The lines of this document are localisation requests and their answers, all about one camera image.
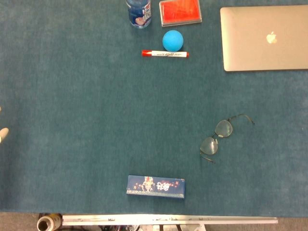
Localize long white metal bar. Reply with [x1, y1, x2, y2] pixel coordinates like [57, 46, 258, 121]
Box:
[62, 214, 279, 226]

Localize teal felt table mat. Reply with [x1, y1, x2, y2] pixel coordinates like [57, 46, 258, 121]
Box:
[0, 0, 308, 216]

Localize blue ball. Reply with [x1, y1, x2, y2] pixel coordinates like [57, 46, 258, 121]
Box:
[162, 30, 184, 52]

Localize brown tape roll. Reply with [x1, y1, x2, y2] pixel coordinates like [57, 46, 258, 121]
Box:
[37, 213, 63, 231]

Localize blue-label plastic bottle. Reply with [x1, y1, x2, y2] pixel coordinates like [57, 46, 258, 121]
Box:
[125, 0, 152, 29]

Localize wire-frame eyeglasses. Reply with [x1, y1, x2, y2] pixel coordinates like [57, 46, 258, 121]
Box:
[199, 114, 256, 165]

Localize silver laptop with apple logo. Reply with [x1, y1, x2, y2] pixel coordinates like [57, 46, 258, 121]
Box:
[220, 5, 308, 72]

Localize dark blue printed box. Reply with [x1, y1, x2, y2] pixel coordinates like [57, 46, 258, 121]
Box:
[126, 175, 186, 199]

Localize red whiteboard marker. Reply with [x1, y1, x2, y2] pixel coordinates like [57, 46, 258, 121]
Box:
[141, 50, 190, 59]

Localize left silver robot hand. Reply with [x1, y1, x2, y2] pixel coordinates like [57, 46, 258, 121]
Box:
[0, 107, 10, 144]

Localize red stamp ink pad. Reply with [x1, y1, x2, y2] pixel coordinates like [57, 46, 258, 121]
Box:
[159, 0, 203, 27]

